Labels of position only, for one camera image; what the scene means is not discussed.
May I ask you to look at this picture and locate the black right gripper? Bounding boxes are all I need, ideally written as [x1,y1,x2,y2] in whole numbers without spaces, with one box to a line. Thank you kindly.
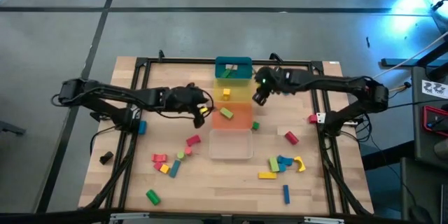
[251,66,286,107]

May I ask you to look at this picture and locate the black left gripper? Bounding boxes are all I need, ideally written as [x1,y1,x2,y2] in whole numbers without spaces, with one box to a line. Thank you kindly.
[163,83,211,130]

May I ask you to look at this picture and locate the crimson cylinder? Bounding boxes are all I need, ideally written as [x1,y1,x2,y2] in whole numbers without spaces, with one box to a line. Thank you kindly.
[185,134,202,147]

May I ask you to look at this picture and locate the light green rectangular block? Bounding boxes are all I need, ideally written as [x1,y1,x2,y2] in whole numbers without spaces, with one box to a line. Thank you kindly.
[268,156,280,173]
[219,106,235,120]

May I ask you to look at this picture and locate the red wooden block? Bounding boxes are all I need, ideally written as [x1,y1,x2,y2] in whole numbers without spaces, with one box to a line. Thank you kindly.
[284,131,300,146]

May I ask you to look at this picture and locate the teal long block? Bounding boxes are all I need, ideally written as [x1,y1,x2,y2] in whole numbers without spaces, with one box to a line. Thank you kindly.
[168,159,182,179]

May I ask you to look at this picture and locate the blue arch block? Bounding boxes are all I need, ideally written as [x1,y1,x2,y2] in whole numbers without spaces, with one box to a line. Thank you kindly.
[276,155,294,167]

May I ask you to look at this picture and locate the green cylinder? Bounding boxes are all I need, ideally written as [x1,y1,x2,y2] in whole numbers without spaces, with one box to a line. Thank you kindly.
[145,189,162,207]

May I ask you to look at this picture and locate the yellow plastic bin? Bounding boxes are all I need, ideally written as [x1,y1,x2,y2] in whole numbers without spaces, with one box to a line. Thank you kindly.
[213,78,253,104]

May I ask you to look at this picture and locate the orange plastic bin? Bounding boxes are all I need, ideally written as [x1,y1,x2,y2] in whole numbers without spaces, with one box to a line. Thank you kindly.
[211,101,254,131]

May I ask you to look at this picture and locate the clear plastic bin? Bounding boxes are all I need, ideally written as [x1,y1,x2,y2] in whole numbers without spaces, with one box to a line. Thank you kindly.
[208,128,254,161]

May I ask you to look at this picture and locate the teal plastic bin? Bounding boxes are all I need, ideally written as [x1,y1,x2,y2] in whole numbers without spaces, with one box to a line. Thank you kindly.
[214,56,253,80]

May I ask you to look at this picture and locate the yellow arch block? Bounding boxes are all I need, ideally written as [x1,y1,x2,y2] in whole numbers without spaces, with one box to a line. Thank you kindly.
[293,155,307,173]

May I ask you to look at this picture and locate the small black object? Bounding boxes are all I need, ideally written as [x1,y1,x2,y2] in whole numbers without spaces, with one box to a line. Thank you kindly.
[99,150,115,166]

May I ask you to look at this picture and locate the black stand beam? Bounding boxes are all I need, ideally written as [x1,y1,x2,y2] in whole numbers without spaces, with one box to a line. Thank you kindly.
[380,40,448,81]

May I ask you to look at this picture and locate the dark side table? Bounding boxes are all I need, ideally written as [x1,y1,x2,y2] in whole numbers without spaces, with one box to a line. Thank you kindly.
[411,65,448,160]

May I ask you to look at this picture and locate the white marked paper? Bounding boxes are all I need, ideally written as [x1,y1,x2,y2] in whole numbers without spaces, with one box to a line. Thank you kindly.
[421,79,448,99]

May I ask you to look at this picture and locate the red black case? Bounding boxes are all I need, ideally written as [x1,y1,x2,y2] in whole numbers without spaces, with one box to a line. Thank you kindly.
[421,105,448,137]

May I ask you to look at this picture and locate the dark grey cabinet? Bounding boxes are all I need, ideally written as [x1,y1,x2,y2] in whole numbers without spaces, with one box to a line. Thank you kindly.
[400,157,448,224]

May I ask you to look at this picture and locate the grey chair leg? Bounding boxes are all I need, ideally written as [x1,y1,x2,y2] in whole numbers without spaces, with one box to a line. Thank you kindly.
[0,120,27,137]

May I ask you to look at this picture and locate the grey round object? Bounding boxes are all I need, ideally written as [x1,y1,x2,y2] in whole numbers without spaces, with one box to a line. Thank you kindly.
[433,139,448,160]

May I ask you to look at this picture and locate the black rounded object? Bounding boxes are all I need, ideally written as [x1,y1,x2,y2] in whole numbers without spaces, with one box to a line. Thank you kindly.
[409,204,433,224]

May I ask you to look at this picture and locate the black aluminium table frame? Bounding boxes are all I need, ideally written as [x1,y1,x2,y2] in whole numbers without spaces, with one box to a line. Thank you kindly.
[117,57,332,218]

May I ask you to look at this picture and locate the black cable bundle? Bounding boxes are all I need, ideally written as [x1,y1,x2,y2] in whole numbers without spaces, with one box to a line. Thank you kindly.
[82,129,137,213]
[320,132,374,216]

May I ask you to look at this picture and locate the silver frame bracket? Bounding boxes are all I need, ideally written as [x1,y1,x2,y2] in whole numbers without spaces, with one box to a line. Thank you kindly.
[109,212,151,222]
[303,216,346,224]

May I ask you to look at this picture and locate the yellow cable with plug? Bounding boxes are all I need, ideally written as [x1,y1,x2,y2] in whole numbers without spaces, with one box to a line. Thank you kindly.
[388,82,412,93]

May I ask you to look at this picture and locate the black power cable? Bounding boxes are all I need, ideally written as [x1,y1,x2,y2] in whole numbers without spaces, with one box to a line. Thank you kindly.
[363,98,448,116]

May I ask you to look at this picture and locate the cream rope cable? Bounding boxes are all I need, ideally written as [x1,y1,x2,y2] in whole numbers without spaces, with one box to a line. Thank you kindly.
[372,31,448,78]

